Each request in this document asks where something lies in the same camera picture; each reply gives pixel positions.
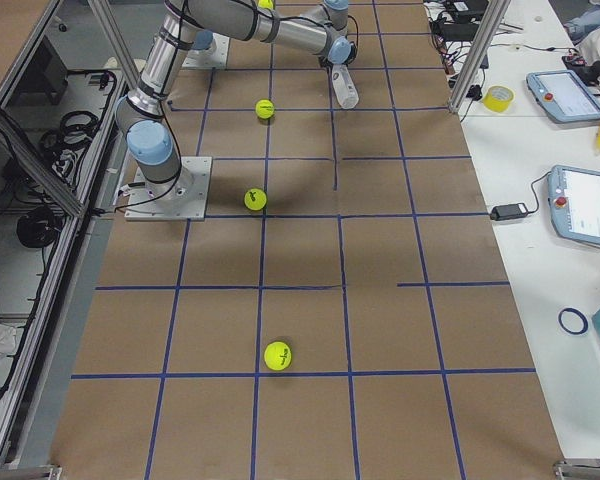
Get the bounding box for white tennis ball can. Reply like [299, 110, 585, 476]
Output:
[330, 64, 359, 110]

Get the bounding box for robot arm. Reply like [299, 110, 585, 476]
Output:
[116, 1, 274, 190]
[188, 1, 353, 64]

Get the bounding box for tennis ball far right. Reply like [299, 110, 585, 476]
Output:
[243, 188, 267, 212]

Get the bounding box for tennis ball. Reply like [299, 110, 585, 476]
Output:
[264, 341, 292, 372]
[257, 0, 275, 9]
[243, 188, 267, 212]

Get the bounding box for tennis ball near right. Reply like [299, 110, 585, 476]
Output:
[264, 341, 292, 372]

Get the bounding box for tennis ball centre Head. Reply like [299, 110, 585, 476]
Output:
[254, 99, 275, 120]

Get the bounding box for tennis ball far left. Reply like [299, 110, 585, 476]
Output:
[257, 0, 275, 9]

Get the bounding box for black power adapter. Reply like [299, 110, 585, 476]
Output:
[489, 203, 530, 221]

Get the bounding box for yellow tape roll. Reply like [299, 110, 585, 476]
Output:
[483, 85, 515, 113]

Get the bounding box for lower teach pendant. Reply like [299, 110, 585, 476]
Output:
[547, 165, 600, 247]

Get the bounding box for teach pendant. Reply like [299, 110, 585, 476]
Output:
[547, 165, 600, 247]
[526, 70, 600, 123]

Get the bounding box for upper teach pendant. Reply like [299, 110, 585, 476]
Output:
[526, 70, 600, 123]

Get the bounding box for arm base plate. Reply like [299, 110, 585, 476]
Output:
[124, 156, 213, 221]
[182, 32, 230, 70]

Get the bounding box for blue tape ring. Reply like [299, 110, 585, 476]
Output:
[558, 307, 590, 336]

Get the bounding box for aluminium frame post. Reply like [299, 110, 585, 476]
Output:
[448, 0, 510, 113]

